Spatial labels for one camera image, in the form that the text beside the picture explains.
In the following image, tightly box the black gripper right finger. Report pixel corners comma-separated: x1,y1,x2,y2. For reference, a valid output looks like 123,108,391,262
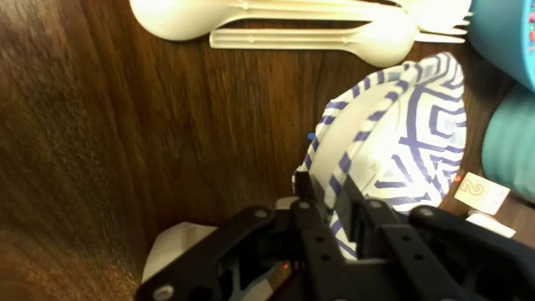
336,178,476,301

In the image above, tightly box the teal and white cup stack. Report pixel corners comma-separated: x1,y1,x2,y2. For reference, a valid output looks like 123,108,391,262
481,85,535,202

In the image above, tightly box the white plastic fork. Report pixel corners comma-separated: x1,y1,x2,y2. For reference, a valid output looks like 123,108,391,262
391,0,471,43

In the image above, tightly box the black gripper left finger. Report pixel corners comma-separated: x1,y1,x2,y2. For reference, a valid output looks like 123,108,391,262
290,172,349,301

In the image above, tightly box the white card orange marking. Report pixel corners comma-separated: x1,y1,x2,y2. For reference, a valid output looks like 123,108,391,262
454,172,509,215

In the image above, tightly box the white plastic spoon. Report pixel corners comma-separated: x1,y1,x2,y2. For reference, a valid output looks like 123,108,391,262
128,0,402,41
208,21,417,66

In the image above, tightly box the white bowl blue pattern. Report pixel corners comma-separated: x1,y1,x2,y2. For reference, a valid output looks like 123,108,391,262
324,51,466,212

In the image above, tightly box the round wooden table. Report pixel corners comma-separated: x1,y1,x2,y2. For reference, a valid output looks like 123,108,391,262
0,0,372,301

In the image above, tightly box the white paper piece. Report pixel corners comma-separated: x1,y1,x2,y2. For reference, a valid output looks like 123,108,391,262
142,222,215,280

